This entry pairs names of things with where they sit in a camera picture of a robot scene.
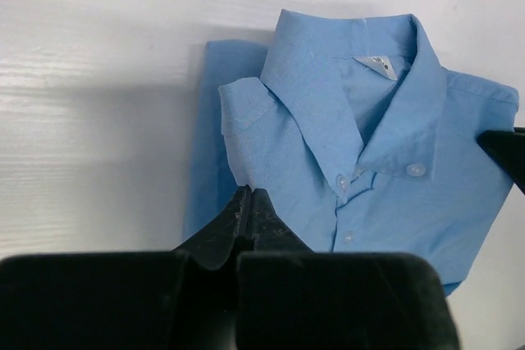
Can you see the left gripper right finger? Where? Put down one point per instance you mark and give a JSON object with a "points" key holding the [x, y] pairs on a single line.
{"points": [[293, 298]]}

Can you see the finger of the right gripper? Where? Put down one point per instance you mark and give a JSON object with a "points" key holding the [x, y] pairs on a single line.
{"points": [[507, 150]]}

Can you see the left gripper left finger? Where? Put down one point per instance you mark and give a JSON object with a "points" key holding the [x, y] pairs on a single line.
{"points": [[123, 300]]}

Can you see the light blue long sleeve shirt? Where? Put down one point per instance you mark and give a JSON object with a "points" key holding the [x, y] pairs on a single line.
{"points": [[362, 139]]}

